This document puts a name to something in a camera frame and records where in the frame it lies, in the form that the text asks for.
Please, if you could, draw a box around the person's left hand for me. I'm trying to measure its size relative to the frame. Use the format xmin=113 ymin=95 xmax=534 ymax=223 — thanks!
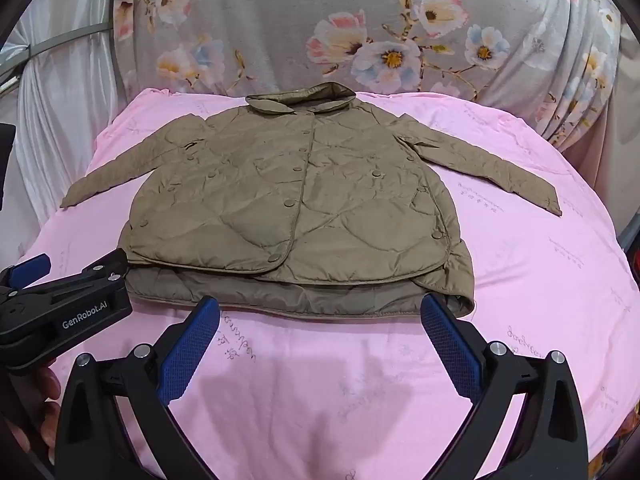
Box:
xmin=18 ymin=360 xmax=62 ymax=462

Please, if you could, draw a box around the pink bed sheet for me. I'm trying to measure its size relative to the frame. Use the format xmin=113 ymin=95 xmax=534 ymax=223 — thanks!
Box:
xmin=16 ymin=86 xmax=640 ymax=480

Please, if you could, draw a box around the olive quilted jacket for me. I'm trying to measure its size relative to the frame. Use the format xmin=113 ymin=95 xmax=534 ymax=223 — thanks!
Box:
xmin=62 ymin=82 xmax=561 ymax=320

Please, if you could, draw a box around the grey floral blanket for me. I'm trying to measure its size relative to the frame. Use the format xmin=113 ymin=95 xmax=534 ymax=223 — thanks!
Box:
xmin=113 ymin=0 xmax=620 ymax=150

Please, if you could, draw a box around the white satin curtain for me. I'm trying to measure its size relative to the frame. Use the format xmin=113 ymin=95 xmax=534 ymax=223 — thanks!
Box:
xmin=1 ymin=0 xmax=122 ymax=266

